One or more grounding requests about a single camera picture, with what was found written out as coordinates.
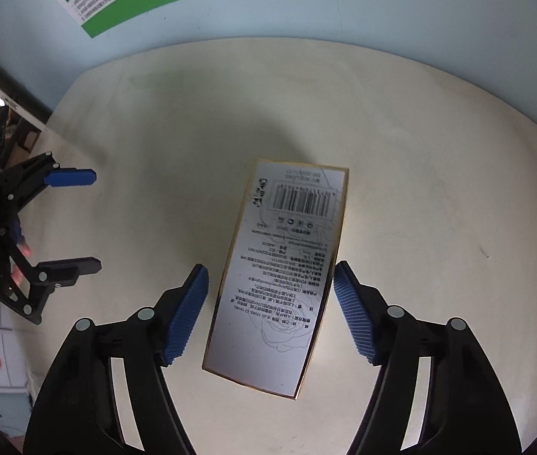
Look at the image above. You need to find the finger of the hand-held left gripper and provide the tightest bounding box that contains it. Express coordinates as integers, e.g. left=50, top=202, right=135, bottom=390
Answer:
left=28, top=256, right=103, bottom=316
left=2, top=151, right=99, bottom=210

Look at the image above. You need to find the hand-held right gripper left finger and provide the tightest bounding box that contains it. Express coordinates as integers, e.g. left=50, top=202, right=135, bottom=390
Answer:
left=22, top=263, right=210, bottom=455

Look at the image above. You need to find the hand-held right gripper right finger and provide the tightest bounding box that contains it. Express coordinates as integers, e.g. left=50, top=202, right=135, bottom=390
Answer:
left=334, top=260, right=523, bottom=455

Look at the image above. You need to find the white box with gold trim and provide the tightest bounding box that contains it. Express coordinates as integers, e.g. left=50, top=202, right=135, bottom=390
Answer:
left=201, top=158, right=350, bottom=400

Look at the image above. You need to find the person's left hand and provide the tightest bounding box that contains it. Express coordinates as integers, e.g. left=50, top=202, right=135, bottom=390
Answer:
left=11, top=239, right=32, bottom=290

